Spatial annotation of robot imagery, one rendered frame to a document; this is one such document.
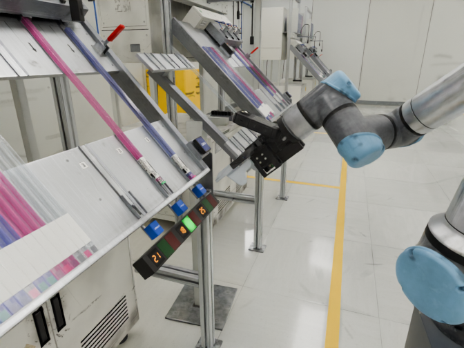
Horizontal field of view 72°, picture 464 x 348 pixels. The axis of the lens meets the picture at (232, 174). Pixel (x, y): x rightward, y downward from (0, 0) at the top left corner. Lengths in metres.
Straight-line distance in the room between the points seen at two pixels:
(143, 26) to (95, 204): 1.36
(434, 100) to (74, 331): 1.07
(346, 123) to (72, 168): 0.52
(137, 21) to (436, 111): 1.55
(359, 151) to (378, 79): 7.63
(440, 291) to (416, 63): 7.86
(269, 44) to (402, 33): 3.78
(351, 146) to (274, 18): 4.70
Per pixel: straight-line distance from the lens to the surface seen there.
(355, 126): 0.65
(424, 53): 8.33
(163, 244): 0.70
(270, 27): 5.27
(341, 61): 8.21
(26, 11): 0.93
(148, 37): 1.87
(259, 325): 1.45
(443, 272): 0.54
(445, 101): 0.68
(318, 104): 0.68
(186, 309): 1.51
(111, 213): 0.65
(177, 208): 0.76
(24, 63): 0.82
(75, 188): 0.65
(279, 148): 0.74
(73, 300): 1.08
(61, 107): 1.21
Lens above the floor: 1.03
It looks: 20 degrees down
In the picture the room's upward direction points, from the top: straight up
